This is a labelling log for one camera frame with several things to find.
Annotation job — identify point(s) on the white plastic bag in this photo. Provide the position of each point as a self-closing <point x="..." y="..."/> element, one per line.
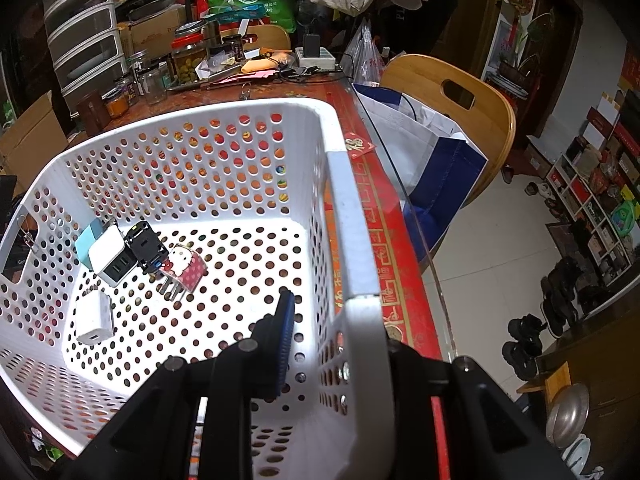
<point x="365" y="55"/>

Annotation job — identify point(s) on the blue white shopping bag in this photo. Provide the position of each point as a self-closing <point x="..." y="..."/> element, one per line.
<point x="430" y="160"/>

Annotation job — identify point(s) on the pair of dark sandals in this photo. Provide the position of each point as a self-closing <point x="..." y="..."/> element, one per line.
<point x="560" y="295"/>

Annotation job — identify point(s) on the black plug adapter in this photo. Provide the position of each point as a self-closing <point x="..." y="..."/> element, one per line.
<point x="312" y="45"/>

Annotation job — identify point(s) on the stack of ceramic bowls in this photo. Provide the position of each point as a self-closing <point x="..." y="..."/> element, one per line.
<point x="582" y="457"/>

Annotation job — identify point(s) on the flat cardboard carton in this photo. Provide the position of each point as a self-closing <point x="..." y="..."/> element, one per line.
<point x="150" y="32"/>

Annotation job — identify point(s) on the red printed tablecloth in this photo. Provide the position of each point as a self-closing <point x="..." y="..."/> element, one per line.
<point x="400" y="280"/>

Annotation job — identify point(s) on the empty glass jar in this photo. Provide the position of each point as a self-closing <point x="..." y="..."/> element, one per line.
<point x="151" y="86"/>

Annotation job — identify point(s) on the metal basin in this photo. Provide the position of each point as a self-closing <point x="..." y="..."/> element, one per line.
<point x="567" y="415"/>

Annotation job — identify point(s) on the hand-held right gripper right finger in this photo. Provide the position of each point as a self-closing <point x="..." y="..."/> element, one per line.
<point x="425" y="375"/>

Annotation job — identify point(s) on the shelf of assorted boxes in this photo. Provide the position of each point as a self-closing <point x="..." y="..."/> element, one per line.
<point x="600" y="190"/>

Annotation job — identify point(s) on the white perforated plastic basket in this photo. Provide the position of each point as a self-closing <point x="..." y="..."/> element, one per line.
<point x="345" y="240"/>

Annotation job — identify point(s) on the brown cardboard box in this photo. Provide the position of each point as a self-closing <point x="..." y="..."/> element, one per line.
<point x="27" y="135"/>

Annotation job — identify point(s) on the potted plant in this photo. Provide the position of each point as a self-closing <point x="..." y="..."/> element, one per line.
<point x="520" y="60"/>

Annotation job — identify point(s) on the small white wall charger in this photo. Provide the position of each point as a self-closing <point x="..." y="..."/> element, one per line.
<point x="95" y="317"/>

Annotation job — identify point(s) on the white power strip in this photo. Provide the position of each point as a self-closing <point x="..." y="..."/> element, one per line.
<point x="317" y="59"/>

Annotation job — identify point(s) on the black travel power adapter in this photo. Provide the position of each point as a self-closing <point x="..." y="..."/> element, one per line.
<point x="144" y="247"/>

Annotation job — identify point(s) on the pair of black shoes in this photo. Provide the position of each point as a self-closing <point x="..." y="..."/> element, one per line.
<point x="525" y="347"/>

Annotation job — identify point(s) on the pickle jar with red lid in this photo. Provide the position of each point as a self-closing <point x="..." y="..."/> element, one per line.
<point x="189" y="60"/>

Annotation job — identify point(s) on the pink cartoon wall charger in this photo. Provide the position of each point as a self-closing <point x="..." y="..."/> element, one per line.
<point x="182" y="267"/>

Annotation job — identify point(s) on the light blue wall charger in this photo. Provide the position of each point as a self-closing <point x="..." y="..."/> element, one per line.
<point x="86" y="247"/>

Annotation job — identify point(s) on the large white cube charger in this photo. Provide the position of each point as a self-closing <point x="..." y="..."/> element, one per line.
<point x="114" y="259"/>

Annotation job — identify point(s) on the red wall poster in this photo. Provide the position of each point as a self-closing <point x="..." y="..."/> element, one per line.
<point x="630" y="67"/>

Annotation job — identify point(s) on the tiered grey food cover stack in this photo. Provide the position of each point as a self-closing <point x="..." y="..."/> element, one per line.
<point x="82" y="30"/>

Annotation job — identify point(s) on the small jar with orange contents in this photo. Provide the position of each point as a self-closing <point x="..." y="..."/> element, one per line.
<point x="117" y="106"/>

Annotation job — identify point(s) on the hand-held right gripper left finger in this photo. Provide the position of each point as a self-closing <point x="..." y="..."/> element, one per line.
<point x="282" y="340"/>

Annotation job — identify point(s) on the small red gold card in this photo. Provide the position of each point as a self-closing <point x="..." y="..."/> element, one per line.
<point x="359" y="145"/>

